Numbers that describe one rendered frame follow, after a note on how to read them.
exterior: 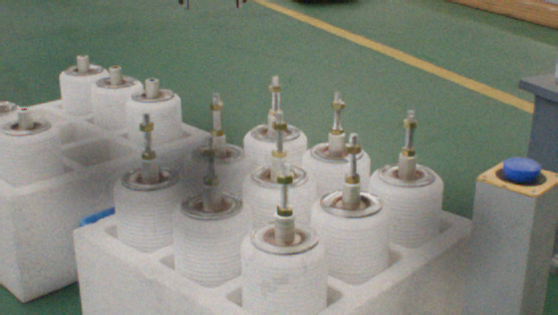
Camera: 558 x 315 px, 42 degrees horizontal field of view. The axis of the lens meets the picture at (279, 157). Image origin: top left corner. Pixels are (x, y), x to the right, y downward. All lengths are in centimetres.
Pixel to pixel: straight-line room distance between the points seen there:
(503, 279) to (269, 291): 26
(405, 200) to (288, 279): 23
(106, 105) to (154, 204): 48
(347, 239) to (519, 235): 19
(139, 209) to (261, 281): 22
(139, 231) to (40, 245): 27
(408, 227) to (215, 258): 26
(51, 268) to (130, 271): 31
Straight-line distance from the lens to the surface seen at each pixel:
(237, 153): 103
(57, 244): 120
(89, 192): 120
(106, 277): 98
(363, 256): 87
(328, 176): 100
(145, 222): 94
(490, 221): 83
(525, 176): 82
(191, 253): 86
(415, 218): 95
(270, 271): 77
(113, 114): 138
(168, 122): 128
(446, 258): 97
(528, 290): 86
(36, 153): 117
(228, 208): 87
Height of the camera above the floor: 63
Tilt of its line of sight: 22 degrees down
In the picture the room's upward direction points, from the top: straight up
